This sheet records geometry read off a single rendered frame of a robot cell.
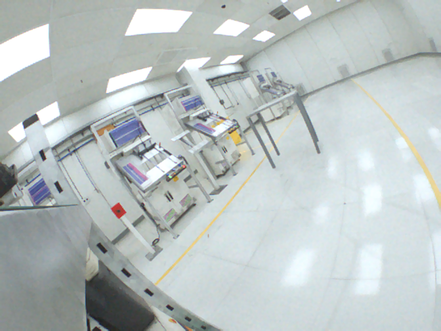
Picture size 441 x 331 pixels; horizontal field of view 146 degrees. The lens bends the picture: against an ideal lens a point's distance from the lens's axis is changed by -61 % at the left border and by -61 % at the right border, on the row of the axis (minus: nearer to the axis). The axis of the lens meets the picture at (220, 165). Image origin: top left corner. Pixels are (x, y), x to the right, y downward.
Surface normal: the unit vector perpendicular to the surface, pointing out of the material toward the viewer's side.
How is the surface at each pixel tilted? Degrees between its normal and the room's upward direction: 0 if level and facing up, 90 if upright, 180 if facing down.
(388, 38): 90
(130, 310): 90
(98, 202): 90
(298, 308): 0
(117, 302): 90
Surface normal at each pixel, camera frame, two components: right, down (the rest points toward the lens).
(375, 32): -0.56, 0.52
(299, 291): -0.50, -0.83
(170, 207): 0.65, -0.20
